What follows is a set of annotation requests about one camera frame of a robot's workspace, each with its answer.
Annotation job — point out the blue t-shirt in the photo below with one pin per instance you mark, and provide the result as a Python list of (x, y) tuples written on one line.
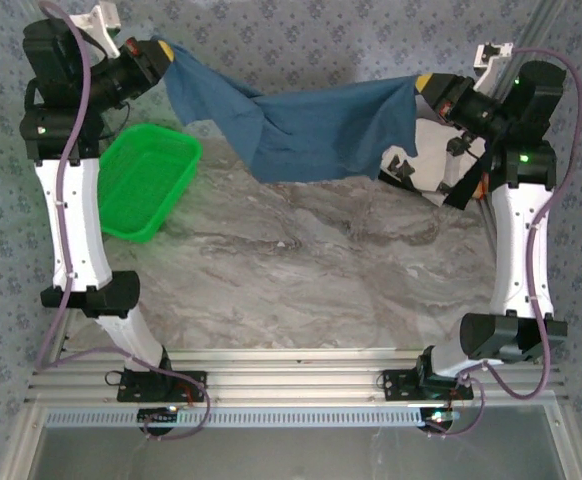
[(311, 135)]

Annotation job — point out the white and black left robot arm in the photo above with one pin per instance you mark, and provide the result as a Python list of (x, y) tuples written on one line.
[(76, 225)]

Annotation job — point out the white t-shirt with black print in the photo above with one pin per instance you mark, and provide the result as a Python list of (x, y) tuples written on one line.
[(431, 145)]

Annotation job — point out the orange garment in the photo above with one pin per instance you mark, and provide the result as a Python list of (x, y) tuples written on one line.
[(480, 191)]

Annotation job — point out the green plastic basket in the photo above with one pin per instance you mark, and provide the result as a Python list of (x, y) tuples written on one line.
[(146, 180)]

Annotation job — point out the black right controller board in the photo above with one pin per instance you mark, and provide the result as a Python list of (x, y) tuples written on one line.
[(438, 417)]

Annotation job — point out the black controller board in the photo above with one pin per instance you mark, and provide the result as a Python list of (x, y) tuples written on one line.
[(158, 417), (438, 417)]

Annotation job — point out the black left controller board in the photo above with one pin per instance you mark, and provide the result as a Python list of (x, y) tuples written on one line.
[(158, 417)]

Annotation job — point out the grey metal-framed panel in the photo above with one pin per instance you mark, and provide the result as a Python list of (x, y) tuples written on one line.
[(291, 455)]

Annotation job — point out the aluminium upright post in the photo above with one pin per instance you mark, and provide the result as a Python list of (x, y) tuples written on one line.
[(538, 20)]

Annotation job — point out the aluminium side rail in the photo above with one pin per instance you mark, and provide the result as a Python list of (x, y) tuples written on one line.
[(63, 340), (487, 250)]

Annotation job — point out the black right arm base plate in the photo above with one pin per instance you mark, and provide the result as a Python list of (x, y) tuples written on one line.
[(396, 387)]

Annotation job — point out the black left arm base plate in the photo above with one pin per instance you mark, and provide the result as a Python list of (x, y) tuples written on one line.
[(131, 392)]

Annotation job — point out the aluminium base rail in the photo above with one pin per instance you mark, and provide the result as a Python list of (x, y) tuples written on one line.
[(296, 375)]

